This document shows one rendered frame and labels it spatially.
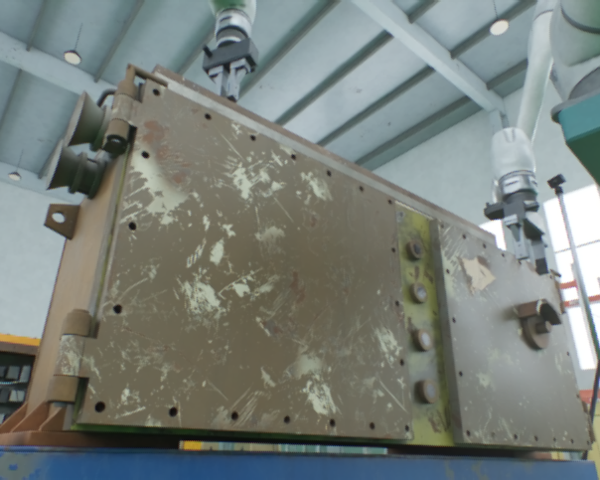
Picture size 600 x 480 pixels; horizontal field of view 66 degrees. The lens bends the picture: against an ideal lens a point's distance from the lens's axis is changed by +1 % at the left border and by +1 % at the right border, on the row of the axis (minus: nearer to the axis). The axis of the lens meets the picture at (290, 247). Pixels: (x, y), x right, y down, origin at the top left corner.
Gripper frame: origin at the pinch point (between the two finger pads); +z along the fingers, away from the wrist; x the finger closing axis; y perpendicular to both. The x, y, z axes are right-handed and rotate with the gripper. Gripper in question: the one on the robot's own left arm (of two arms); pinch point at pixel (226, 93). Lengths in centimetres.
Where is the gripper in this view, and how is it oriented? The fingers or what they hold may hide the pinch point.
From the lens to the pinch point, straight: 115.8
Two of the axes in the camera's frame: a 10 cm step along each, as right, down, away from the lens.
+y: -3.8, -3.8, -8.4
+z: -0.2, 9.1, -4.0
